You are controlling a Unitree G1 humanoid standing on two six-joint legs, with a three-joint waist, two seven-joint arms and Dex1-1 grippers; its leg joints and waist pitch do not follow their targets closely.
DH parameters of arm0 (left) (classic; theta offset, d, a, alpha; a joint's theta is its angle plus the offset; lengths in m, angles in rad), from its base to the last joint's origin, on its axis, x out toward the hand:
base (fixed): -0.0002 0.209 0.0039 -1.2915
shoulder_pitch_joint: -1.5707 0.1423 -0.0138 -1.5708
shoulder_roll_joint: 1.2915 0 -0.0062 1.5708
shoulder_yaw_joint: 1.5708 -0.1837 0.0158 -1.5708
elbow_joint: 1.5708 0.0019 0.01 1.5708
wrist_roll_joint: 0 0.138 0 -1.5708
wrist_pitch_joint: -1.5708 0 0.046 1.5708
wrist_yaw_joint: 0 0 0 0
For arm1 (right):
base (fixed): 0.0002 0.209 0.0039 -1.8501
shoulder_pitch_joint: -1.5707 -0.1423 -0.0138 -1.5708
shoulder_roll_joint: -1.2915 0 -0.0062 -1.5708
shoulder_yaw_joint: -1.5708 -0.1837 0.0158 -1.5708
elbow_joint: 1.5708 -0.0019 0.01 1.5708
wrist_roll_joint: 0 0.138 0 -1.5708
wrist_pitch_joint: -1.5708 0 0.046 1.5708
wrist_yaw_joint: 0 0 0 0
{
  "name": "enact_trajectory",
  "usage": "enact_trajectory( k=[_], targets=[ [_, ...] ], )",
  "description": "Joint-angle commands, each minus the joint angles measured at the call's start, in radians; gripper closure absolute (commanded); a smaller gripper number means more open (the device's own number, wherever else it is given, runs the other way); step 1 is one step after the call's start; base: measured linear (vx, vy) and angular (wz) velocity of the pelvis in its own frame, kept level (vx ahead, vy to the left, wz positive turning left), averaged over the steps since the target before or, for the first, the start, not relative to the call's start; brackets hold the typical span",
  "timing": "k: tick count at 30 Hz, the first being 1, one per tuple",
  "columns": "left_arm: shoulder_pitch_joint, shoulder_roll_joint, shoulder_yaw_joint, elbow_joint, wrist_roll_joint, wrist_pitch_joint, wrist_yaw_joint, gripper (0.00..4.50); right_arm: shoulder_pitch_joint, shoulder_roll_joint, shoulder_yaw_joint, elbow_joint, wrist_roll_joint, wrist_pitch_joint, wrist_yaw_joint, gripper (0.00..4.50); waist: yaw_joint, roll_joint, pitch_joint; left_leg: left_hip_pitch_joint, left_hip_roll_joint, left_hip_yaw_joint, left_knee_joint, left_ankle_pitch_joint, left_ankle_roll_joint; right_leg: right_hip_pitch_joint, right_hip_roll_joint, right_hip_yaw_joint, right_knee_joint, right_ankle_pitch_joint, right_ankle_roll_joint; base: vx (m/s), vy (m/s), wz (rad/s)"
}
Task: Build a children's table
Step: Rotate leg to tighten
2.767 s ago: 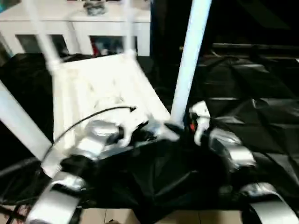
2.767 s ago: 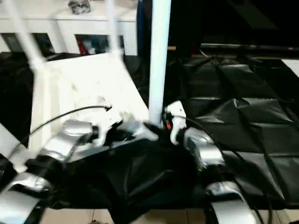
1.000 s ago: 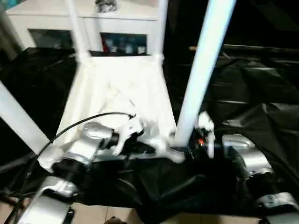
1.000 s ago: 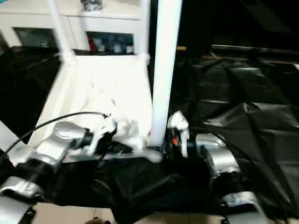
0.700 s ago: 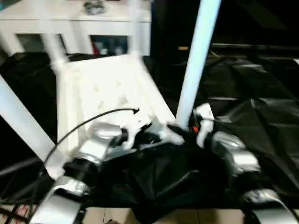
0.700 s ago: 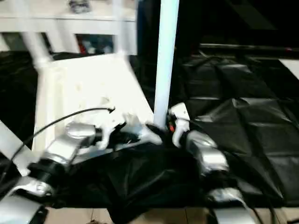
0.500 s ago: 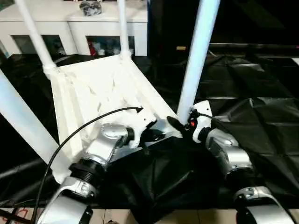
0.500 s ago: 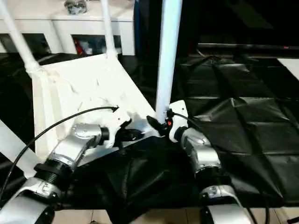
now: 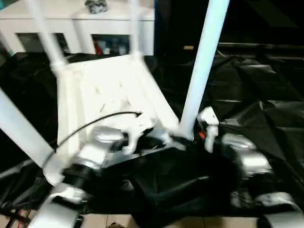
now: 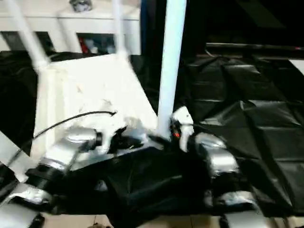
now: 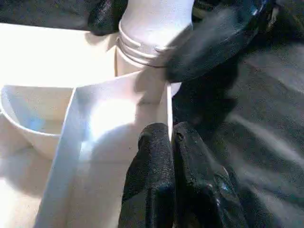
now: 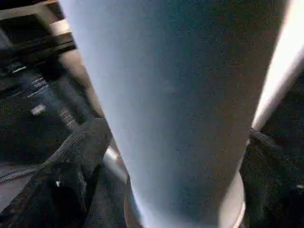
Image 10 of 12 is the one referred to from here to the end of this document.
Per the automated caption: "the white plastic table top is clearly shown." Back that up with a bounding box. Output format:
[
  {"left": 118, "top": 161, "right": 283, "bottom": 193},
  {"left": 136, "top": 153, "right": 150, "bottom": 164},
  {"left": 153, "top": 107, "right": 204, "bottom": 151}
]
[{"left": 14, "top": 53, "right": 167, "bottom": 181}]

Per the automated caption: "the black work mat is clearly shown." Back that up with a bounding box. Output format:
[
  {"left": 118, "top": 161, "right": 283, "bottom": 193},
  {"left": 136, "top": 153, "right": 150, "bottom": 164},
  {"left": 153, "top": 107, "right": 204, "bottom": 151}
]
[{"left": 0, "top": 49, "right": 304, "bottom": 226}]

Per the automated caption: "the white glass-door sideboard cabinet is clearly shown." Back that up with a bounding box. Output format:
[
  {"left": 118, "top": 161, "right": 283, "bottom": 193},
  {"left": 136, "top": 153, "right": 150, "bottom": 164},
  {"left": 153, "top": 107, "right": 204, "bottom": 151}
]
[{"left": 0, "top": 0, "right": 141, "bottom": 56}]

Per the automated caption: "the black backdrop cloth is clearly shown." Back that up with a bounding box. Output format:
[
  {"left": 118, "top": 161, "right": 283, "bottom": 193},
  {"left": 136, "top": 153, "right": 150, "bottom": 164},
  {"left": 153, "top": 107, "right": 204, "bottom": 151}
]
[{"left": 140, "top": 0, "right": 304, "bottom": 60}]

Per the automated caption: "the white flat board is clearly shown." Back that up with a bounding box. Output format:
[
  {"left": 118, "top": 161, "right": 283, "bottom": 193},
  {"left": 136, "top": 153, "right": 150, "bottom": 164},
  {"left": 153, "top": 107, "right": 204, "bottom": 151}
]
[{"left": 288, "top": 59, "right": 304, "bottom": 72}]

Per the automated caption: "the grey crumpled bag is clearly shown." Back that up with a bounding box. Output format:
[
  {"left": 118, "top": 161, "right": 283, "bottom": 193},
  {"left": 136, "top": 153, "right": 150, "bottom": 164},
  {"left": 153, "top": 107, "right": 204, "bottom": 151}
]
[{"left": 69, "top": 0, "right": 93, "bottom": 12}]

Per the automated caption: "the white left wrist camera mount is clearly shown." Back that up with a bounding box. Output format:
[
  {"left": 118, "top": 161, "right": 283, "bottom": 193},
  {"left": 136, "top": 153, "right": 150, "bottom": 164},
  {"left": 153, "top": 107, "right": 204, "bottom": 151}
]
[{"left": 98, "top": 116, "right": 126, "bottom": 152}]

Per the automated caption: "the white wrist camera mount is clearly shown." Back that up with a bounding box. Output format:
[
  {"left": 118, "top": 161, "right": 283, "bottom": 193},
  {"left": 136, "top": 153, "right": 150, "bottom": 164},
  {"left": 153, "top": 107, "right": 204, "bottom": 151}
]
[
  {"left": 171, "top": 106, "right": 195, "bottom": 153},
  {"left": 98, "top": 116, "right": 126, "bottom": 152}
]

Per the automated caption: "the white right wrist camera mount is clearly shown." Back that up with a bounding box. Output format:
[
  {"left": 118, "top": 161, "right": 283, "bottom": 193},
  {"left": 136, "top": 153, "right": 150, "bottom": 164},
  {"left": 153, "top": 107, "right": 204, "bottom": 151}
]
[{"left": 171, "top": 106, "right": 195, "bottom": 153}]

